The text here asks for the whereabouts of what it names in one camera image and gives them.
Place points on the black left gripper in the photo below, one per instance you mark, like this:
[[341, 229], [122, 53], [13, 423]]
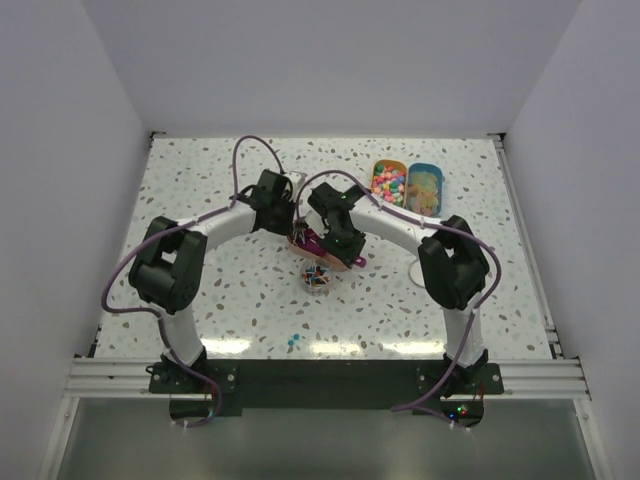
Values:
[[289, 225]]

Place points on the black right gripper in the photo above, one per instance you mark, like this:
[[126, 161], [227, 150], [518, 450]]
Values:
[[345, 255]]

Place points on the pink tray of lollipops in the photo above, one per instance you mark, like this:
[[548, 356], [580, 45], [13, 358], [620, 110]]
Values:
[[294, 250]]

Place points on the magenta plastic scoop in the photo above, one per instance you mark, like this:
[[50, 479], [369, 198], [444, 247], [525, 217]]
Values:
[[306, 244]]

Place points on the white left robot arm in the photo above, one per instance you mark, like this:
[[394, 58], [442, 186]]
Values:
[[166, 273]]

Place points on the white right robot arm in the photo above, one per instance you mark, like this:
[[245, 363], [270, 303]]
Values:
[[452, 264]]

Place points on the tan tray of star candies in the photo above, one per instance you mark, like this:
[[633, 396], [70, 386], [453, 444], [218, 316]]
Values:
[[389, 181]]

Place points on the blue tray of wrapped candies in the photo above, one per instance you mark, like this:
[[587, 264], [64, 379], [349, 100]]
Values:
[[424, 189]]

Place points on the clear glass jar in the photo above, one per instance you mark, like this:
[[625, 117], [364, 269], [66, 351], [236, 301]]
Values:
[[316, 277]]

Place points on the round silver jar lid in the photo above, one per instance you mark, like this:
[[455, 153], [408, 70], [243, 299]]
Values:
[[415, 274]]

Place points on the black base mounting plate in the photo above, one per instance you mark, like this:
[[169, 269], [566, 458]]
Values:
[[226, 388]]

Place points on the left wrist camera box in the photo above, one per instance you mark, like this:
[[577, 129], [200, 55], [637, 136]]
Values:
[[297, 180]]

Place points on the aluminium front frame rail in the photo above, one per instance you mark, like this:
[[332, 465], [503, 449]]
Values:
[[559, 379]]

